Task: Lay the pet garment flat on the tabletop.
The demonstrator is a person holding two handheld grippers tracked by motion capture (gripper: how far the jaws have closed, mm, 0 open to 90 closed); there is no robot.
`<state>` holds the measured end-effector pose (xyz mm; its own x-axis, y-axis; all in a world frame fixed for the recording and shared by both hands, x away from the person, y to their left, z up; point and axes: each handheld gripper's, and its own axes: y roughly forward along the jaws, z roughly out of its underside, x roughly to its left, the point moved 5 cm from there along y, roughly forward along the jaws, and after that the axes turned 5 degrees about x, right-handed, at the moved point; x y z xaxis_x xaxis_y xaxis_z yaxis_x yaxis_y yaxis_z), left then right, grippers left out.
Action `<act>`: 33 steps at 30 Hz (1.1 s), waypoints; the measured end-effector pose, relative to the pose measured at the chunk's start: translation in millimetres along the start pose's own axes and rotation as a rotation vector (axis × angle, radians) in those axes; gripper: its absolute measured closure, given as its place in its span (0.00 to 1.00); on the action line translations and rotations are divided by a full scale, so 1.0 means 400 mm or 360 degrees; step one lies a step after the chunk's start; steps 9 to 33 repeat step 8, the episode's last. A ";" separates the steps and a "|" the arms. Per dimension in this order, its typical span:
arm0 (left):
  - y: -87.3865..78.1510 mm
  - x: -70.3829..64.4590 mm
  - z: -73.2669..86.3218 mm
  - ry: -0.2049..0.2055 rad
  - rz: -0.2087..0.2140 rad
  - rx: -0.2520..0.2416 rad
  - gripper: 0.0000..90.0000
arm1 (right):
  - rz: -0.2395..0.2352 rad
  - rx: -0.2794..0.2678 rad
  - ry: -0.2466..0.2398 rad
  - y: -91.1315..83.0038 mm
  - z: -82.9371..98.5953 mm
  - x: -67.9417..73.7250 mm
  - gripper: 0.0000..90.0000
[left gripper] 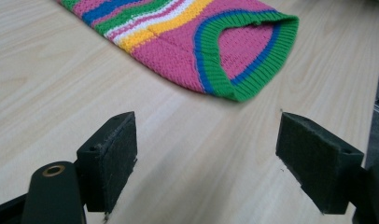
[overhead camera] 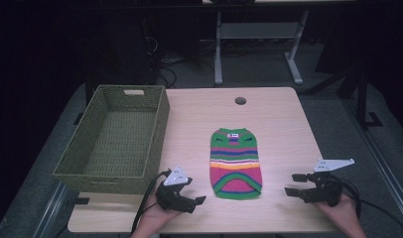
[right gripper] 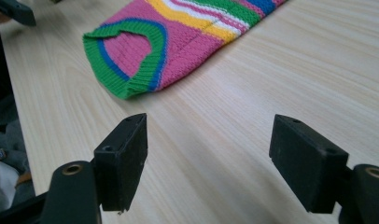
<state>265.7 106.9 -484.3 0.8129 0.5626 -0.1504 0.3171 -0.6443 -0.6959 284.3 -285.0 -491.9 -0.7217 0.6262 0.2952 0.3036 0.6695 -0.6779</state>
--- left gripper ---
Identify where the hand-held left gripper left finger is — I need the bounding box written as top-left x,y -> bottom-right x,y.
76,110 -> 138,217

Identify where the striped knit garment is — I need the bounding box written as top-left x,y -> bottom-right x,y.
56,0 -> 301,104

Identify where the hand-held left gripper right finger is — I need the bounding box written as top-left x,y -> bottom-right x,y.
274,111 -> 365,216

